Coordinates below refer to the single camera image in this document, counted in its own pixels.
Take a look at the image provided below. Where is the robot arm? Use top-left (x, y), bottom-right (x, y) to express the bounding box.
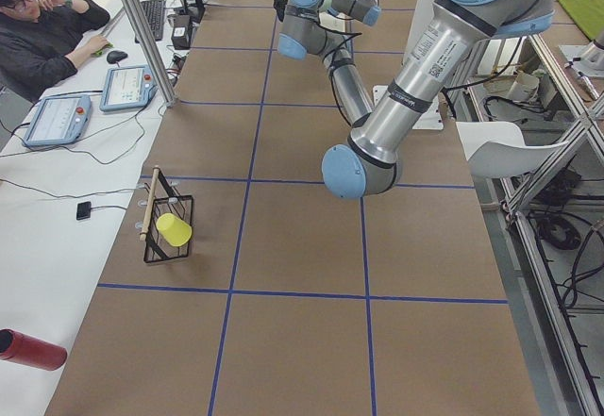
top-left (273, 0), bottom-right (381, 127)
top-left (322, 0), bottom-right (555, 199)

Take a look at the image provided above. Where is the yellow plastic cup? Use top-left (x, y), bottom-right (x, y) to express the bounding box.
top-left (156, 213), bottom-right (193, 247)

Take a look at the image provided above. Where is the white plastic chair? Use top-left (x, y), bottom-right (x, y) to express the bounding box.
top-left (456, 121), bottom-right (570, 178)

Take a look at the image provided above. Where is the small black box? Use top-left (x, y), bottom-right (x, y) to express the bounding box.
top-left (171, 15), bottom-right (193, 50)

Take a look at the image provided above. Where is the right teach pendant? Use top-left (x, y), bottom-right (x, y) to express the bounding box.
top-left (99, 65), bottom-right (157, 113)

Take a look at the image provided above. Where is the teach pendant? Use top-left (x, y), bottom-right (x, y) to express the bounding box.
top-left (99, 65), bottom-right (157, 113)
top-left (22, 95), bottom-right (92, 148)

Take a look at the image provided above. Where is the small black device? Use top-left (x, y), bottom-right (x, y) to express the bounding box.
top-left (75, 201), bottom-right (92, 221)

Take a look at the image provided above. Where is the black computer mouse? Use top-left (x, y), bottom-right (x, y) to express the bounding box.
top-left (106, 50), bottom-right (128, 64)

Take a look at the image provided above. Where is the black keyboard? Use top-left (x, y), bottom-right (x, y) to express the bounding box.
top-left (141, 0), bottom-right (165, 42)

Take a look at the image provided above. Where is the left teach pendant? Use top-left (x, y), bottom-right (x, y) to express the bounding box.
top-left (22, 95), bottom-right (92, 148)

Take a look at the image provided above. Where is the seated person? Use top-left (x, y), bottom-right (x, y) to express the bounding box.
top-left (1, 0), bottom-right (110, 102)

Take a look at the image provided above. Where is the red water bottle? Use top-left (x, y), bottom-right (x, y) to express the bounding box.
top-left (1, 328), bottom-right (67, 371)

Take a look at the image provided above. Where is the black wire cup rack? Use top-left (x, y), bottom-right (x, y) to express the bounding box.
top-left (138, 166), bottom-right (194, 265)

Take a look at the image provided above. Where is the grey aluminium post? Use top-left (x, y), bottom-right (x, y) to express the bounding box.
top-left (122, 0), bottom-right (176, 108)

